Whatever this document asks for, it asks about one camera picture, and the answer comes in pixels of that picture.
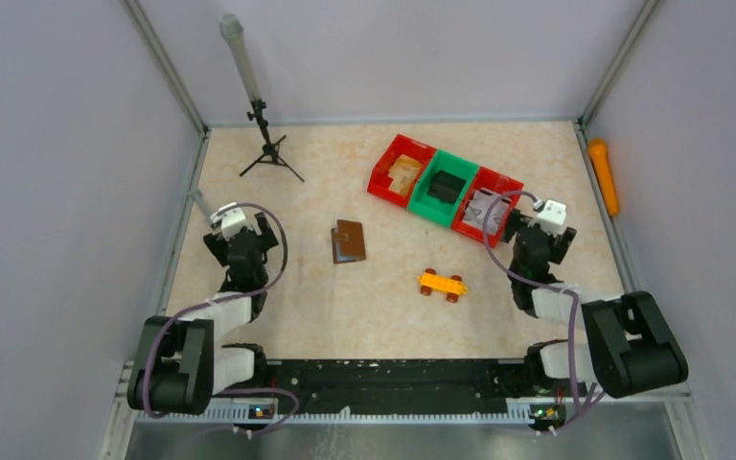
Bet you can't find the brown leather card holder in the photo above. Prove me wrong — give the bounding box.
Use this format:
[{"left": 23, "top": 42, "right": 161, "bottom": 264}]
[{"left": 331, "top": 219, "right": 367, "bottom": 265}]

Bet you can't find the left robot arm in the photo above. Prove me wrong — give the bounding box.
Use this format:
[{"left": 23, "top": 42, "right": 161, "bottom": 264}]
[{"left": 126, "top": 203, "right": 287, "bottom": 418}]

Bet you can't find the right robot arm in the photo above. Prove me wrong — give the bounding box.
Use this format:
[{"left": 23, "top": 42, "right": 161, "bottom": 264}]
[{"left": 502, "top": 210, "right": 689, "bottom": 398}]

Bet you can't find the red bin with silver cards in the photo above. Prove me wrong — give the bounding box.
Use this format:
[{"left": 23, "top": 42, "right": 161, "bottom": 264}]
[{"left": 450, "top": 167, "right": 523, "bottom": 248}]

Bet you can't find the black VIP card lower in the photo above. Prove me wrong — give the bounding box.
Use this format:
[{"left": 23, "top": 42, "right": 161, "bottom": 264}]
[{"left": 427, "top": 170, "right": 466, "bottom": 205}]

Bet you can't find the gold cards stack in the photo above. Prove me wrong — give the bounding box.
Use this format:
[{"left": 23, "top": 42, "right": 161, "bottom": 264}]
[{"left": 388, "top": 154, "right": 423, "bottom": 196}]

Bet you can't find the red bin with gold cards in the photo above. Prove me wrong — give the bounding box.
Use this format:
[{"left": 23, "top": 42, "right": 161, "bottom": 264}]
[{"left": 367, "top": 134, "right": 436, "bottom": 208}]

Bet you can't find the yellow toy brick car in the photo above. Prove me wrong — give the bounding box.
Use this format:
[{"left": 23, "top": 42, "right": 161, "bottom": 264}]
[{"left": 417, "top": 268, "right": 469, "bottom": 303}]

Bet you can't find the green plastic bin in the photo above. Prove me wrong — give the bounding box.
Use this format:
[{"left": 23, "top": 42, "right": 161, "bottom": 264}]
[{"left": 407, "top": 149, "right": 480, "bottom": 227}]

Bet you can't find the orange flashlight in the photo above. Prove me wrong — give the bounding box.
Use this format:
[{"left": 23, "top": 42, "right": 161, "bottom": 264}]
[{"left": 587, "top": 138, "right": 620, "bottom": 217}]

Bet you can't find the grey light on tripod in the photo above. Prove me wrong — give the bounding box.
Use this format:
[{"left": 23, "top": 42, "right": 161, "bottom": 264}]
[{"left": 218, "top": 13, "right": 305, "bottom": 183}]

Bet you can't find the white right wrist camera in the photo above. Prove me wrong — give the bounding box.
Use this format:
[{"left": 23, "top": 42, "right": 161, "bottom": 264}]
[{"left": 529, "top": 199, "right": 567, "bottom": 236}]

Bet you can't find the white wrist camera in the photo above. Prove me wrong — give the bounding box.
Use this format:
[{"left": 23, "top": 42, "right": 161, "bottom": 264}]
[
  {"left": 529, "top": 199, "right": 567, "bottom": 236},
  {"left": 210, "top": 202, "right": 249, "bottom": 241}
]

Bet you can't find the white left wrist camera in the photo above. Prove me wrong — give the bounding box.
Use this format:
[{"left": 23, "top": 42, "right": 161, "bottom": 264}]
[{"left": 210, "top": 202, "right": 249, "bottom": 241}]

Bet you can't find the grey metal bracket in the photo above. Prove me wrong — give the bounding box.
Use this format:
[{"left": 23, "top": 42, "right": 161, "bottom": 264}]
[{"left": 188, "top": 188, "right": 218, "bottom": 228}]

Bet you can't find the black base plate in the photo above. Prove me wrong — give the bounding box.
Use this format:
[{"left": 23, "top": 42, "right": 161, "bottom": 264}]
[{"left": 241, "top": 358, "right": 572, "bottom": 416}]

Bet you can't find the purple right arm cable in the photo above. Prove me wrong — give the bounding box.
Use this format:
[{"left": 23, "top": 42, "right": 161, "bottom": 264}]
[{"left": 482, "top": 190, "right": 608, "bottom": 435}]

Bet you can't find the aluminium front rail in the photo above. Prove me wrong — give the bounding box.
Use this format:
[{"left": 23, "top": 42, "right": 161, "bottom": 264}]
[{"left": 113, "top": 358, "right": 693, "bottom": 426}]

